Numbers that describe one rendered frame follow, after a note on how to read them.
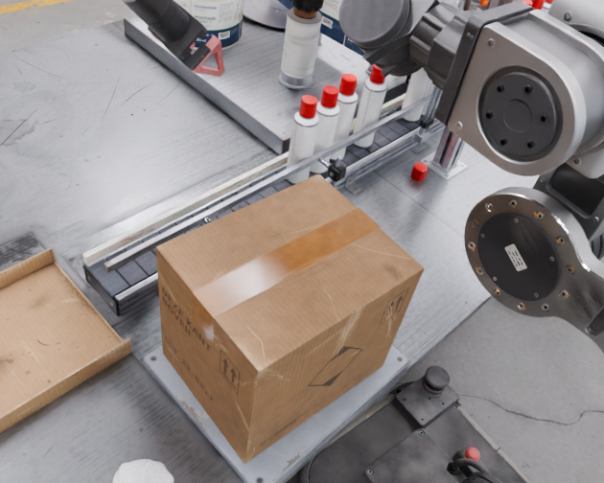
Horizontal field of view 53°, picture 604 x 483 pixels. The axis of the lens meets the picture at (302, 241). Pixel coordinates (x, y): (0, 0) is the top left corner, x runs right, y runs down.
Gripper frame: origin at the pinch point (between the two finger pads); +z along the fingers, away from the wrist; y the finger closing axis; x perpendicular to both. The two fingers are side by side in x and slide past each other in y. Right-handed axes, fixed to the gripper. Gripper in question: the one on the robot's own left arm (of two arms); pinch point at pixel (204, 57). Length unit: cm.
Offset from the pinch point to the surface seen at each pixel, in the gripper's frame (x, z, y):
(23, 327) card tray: 55, -1, -12
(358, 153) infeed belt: -9.5, 45.9, -9.2
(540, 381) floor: -1, 154, -61
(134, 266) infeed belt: 36.5, 8.4, -13.0
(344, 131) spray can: -10.1, 35.7, -9.0
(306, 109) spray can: -6.6, 18.9, -9.9
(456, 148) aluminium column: -27, 57, -21
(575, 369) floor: -13, 164, -66
